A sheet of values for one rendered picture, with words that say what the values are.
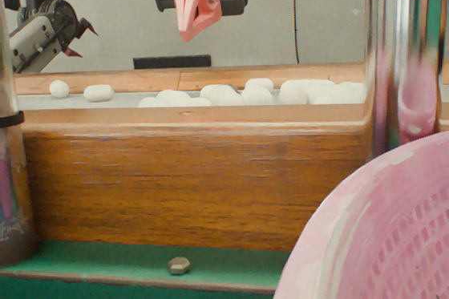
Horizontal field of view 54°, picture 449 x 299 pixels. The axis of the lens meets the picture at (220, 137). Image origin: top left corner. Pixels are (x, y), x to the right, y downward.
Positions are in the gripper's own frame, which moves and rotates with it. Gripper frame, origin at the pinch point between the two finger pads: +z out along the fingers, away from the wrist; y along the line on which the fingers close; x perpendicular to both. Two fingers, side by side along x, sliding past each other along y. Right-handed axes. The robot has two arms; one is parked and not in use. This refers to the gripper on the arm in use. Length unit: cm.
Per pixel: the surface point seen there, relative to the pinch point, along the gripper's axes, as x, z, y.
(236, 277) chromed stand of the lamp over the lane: -10.1, 27.4, 8.6
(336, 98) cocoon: -3.1, 12.4, 13.0
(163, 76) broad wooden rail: 11.7, -6.5, -6.6
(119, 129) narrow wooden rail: -12.2, 22.3, 3.6
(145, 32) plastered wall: 120, -160, -76
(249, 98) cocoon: -1.2, 10.3, 6.9
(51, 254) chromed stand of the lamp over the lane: -9.5, 26.6, 0.9
